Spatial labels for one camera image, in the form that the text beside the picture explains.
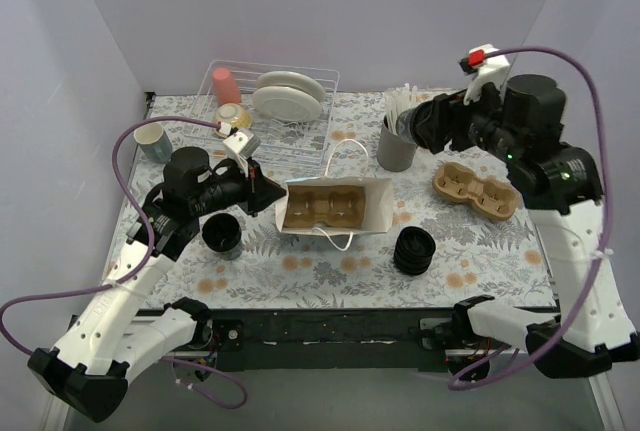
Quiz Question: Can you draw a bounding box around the light blue paper bag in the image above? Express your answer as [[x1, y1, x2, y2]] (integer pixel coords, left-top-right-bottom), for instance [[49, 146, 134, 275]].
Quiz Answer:
[[275, 138, 394, 252]]

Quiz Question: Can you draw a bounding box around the stack of black lids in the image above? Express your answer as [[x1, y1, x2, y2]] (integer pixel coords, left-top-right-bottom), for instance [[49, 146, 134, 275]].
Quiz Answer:
[[393, 226, 436, 276]]

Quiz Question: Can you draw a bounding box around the dark coffee cup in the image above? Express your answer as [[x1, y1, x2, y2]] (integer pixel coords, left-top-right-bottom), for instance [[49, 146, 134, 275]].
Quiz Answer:
[[392, 107, 426, 148], [201, 213, 243, 261]]

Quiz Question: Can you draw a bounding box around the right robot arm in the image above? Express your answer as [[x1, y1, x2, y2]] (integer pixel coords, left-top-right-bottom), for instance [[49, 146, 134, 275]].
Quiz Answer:
[[409, 74, 639, 379]]

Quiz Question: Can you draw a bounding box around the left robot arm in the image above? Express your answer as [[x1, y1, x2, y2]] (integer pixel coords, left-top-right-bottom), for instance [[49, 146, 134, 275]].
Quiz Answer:
[[28, 147, 286, 423]]

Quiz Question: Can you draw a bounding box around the floral table mat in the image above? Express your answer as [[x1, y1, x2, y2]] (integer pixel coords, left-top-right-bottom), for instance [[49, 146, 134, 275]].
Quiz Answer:
[[97, 89, 559, 310]]

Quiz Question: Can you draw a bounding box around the grey straw holder cup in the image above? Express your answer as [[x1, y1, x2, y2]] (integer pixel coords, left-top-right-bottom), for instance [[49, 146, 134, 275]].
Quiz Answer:
[[376, 116, 419, 173]]

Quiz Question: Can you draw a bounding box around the bundle of white straws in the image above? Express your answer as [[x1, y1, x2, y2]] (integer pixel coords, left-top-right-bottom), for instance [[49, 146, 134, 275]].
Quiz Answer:
[[383, 83, 430, 136]]

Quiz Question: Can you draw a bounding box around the small white mug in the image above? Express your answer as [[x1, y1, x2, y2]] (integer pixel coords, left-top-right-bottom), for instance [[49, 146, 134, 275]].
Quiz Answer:
[[133, 122, 173, 164]]

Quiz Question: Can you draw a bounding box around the brown cardboard cup carrier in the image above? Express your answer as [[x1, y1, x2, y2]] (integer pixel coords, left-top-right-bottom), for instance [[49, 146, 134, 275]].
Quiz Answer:
[[432, 162, 521, 221]]

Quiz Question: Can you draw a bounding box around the yellow patterned bowl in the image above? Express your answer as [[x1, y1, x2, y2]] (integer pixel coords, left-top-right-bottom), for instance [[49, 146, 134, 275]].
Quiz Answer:
[[214, 103, 253, 138]]

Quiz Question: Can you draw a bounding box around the front white plate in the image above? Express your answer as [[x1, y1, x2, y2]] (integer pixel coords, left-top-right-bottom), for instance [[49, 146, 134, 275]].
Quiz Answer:
[[252, 86, 323, 122]]

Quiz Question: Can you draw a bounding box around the white plate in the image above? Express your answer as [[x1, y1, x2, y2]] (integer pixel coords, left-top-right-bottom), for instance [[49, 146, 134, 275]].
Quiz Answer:
[[252, 86, 323, 122], [256, 71, 326, 102]]

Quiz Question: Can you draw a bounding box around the pink plastic cup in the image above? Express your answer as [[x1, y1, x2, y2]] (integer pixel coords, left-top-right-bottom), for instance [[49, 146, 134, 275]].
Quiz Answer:
[[212, 67, 242, 106]]

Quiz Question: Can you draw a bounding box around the rear white plate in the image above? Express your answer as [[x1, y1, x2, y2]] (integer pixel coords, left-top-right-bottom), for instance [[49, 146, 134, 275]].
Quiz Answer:
[[256, 71, 326, 102]]

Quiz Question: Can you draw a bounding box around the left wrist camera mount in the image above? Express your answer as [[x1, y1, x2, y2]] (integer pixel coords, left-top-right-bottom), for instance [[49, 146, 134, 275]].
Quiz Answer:
[[218, 122, 261, 177]]

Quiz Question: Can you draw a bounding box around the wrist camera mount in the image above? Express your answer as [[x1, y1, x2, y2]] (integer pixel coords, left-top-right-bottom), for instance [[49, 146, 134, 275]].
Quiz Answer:
[[218, 122, 261, 177], [459, 44, 510, 106]]

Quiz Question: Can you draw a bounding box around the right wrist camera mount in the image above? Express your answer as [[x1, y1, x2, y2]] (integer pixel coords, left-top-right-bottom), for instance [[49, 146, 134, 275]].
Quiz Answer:
[[459, 44, 510, 106]]

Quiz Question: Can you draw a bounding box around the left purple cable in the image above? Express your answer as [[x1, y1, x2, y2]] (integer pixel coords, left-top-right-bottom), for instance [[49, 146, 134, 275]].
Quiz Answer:
[[0, 116, 224, 357]]

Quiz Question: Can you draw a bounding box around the white wire dish rack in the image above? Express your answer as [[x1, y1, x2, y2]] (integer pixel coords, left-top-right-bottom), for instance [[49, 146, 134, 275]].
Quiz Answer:
[[190, 60, 340, 168]]

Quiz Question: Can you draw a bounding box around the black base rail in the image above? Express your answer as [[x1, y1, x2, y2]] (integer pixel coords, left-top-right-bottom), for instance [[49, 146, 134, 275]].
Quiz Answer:
[[134, 307, 516, 372]]

